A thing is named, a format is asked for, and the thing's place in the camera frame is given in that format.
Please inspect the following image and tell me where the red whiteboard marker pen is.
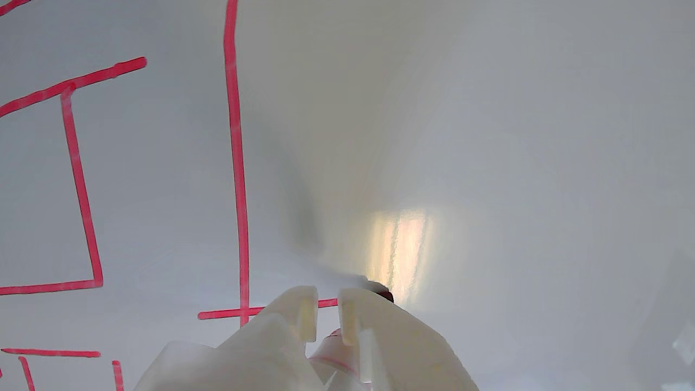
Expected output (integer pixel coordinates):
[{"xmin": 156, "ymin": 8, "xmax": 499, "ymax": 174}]
[{"xmin": 307, "ymin": 281, "xmax": 395, "ymax": 391}]

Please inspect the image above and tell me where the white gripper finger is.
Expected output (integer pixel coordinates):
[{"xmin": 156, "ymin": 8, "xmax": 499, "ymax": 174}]
[
  {"xmin": 337, "ymin": 287, "xmax": 479, "ymax": 391},
  {"xmin": 133, "ymin": 286, "xmax": 327, "ymax": 391}
]

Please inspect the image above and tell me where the white whiteboard with aluminium frame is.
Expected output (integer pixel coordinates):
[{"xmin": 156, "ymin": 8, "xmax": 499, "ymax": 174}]
[{"xmin": 0, "ymin": 0, "xmax": 695, "ymax": 391}]

